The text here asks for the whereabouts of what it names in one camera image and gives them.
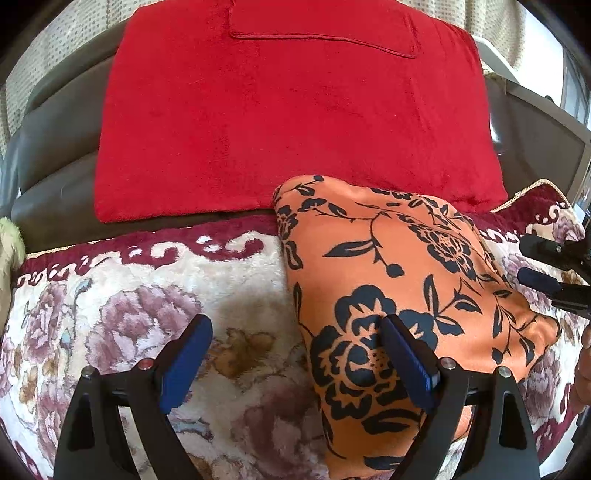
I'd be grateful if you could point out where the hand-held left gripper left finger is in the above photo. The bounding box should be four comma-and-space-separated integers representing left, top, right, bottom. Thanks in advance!
54, 314, 214, 480

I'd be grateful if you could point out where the floral plush blanket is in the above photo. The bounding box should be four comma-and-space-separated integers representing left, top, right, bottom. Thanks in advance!
0, 180, 591, 480

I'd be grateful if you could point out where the brown leather sofa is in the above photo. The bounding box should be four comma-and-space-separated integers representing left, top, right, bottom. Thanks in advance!
0, 21, 513, 245

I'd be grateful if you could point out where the orange floral blouse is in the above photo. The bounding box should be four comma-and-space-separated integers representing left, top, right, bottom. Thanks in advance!
272, 174, 561, 474

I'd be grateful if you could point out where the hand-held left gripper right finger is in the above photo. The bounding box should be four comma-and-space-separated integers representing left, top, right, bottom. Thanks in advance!
379, 314, 541, 480

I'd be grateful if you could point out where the beige dotted curtain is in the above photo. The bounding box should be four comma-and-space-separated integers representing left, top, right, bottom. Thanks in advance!
0, 0, 529, 144

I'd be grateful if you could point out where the person's right hand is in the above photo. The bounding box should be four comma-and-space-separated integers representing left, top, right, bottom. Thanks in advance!
573, 323, 591, 415

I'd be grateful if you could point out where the red fleece blanket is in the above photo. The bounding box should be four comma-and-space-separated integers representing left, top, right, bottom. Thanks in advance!
93, 0, 509, 224

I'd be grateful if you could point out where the beige quilted jacket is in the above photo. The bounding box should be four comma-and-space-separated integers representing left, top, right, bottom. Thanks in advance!
0, 216, 27, 315

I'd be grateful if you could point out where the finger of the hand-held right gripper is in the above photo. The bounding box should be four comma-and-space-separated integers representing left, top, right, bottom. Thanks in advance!
517, 267, 591, 319
519, 233, 591, 269

